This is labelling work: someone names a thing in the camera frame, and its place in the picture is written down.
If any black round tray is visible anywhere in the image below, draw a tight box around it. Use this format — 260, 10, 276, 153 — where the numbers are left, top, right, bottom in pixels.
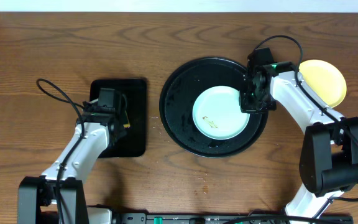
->
159, 57, 268, 158

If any yellow plate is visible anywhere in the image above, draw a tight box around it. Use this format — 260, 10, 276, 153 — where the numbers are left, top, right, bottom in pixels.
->
300, 59, 347, 108

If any light blue plate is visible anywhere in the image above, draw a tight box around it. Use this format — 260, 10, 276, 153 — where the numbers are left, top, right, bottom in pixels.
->
192, 86, 250, 140

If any black cable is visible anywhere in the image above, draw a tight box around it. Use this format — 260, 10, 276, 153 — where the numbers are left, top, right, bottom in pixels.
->
253, 34, 358, 203
35, 78, 86, 224

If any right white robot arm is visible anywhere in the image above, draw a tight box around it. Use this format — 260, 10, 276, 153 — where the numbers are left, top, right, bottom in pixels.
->
240, 60, 358, 219

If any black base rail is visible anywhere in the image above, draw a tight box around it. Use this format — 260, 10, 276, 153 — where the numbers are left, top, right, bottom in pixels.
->
116, 213, 354, 224

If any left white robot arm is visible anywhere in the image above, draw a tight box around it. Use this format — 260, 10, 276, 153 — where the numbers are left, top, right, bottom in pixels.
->
17, 93, 127, 223

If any yellow sponge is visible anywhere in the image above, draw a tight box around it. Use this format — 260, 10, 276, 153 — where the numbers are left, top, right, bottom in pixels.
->
121, 110, 131, 129

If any black rectangular tray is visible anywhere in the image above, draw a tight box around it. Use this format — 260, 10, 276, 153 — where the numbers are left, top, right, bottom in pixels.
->
83, 79, 147, 158

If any right black cable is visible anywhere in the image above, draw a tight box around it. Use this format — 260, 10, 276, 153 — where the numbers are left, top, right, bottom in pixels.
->
253, 34, 358, 203

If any left black cable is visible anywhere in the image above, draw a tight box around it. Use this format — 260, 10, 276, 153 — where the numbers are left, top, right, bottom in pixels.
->
35, 78, 86, 224

